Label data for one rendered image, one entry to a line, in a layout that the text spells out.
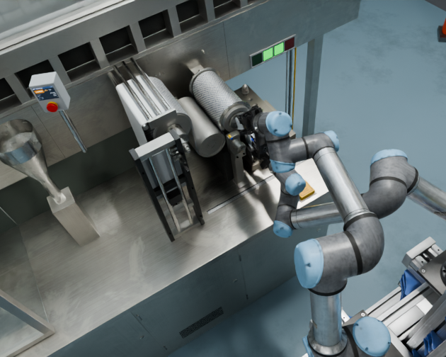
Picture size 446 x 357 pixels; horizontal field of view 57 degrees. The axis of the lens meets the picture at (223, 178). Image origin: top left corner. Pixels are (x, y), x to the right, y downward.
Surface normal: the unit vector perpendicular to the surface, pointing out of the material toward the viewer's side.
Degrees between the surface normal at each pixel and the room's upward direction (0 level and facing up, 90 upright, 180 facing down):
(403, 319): 0
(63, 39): 90
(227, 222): 0
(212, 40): 90
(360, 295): 0
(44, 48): 90
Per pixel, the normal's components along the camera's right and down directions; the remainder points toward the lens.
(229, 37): 0.50, 0.67
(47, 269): -0.11, -0.59
